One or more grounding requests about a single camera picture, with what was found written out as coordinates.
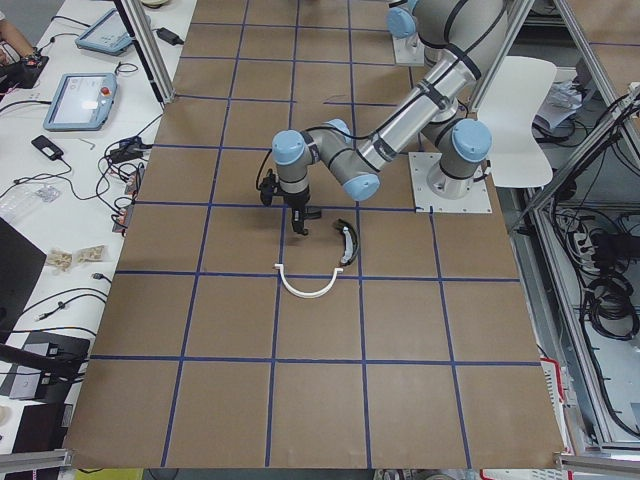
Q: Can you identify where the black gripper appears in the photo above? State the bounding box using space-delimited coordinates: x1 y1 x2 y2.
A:
285 189 310 235

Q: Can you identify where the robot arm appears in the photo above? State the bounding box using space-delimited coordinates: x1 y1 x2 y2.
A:
386 0 417 49
272 1 508 234

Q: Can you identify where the curved brake shoe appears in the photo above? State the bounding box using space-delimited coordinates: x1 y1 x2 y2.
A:
333 219 360 267

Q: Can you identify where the white chair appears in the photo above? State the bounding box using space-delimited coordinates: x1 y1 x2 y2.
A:
477 56 556 188

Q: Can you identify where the black power adapter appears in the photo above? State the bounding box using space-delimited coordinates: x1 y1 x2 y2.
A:
156 27 184 46

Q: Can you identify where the near teach pendant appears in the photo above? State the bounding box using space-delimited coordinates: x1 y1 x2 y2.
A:
43 72 118 131

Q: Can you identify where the teach pendant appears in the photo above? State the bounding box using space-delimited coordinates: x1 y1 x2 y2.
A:
43 72 118 131
75 8 132 56

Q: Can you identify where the far teach pendant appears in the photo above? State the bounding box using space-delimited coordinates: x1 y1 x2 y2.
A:
75 8 132 56

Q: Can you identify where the black phone on table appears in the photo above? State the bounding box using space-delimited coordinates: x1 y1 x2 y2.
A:
31 135 64 161

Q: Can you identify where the red white plastic crate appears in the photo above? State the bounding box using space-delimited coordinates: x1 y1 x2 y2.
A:
540 357 574 454

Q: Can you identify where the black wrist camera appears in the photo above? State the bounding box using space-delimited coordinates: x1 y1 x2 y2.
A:
258 169 278 206

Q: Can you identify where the white curved plastic bracket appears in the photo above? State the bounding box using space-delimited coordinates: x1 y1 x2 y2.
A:
273 263 344 299

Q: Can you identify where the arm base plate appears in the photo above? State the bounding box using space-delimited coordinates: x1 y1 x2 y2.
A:
392 34 424 67
409 152 492 214

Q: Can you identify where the aluminium frame post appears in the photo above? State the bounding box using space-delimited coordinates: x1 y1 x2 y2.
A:
114 0 175 105

